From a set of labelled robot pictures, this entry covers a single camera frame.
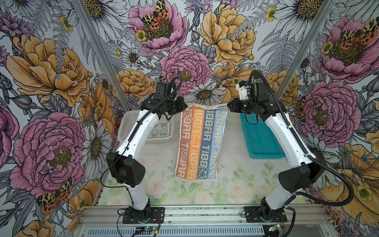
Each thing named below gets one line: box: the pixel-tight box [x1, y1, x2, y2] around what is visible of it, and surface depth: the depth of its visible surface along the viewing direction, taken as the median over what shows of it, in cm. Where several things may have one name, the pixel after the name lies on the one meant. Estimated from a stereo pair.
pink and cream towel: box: [175, 103, 228, 182], surface depth 86 cm
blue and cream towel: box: [147, 122, 170, 139], surface depth 107 cm
